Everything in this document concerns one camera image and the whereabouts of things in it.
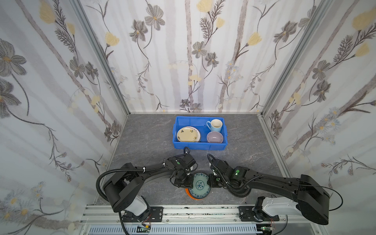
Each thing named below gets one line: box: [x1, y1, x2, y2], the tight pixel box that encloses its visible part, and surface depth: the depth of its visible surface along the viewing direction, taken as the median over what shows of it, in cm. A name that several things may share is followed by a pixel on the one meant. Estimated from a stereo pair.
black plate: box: [227, 187, 252, 198], surface depth 82 cm
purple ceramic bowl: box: [206, 131, 224, 144], surface depth 101 cm
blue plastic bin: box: [172, 116, 228, 151], surface depth 103 cm
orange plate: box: [185, 188, 203, 201], surface depth 82 cm
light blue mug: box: [206, 118, 223, 133], surface depth 103 cm
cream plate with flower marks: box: [176, 126, 202, 143], surface depth 106 cm
